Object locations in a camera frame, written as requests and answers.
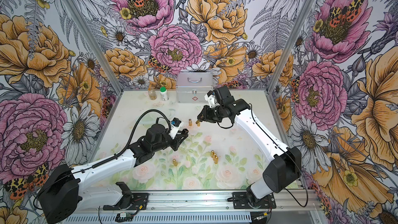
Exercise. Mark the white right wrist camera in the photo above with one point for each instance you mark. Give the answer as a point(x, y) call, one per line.
point(211, 99)

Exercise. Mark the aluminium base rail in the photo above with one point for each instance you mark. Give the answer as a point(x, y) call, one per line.
point(209, 207)

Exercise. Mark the gold lipstick pair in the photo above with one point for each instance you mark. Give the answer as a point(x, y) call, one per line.
point(212, 154)
point(215, 159)

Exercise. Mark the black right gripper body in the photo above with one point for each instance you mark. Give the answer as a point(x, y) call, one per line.
point(215, 114)

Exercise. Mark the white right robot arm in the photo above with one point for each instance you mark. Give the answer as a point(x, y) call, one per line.
point(283, 163)

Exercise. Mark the gold lipstick pair lower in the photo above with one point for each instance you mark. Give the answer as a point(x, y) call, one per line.
point(215, 159)

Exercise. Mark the white bottle green cap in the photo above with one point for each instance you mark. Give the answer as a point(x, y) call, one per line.
point(164, 94)

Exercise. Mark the gold lipstick pair upper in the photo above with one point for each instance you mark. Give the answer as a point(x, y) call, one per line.
point(212, 154)

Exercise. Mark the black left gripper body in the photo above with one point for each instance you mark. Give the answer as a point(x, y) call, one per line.
point(168, 141)

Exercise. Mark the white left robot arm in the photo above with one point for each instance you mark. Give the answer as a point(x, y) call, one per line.
point(72, 189)

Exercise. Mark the silver aluminium first aid case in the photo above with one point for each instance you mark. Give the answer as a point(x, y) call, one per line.
point(191, 87)

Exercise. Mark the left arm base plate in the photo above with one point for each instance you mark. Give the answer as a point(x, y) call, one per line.
point(133, 202)

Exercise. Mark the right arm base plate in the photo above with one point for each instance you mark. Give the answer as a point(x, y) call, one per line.
point(245, 200)

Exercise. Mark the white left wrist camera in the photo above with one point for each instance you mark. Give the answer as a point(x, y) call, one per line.
point(176, 124)

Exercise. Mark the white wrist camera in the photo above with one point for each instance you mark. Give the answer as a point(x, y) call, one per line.
point(211, 99)
point(176, 124)

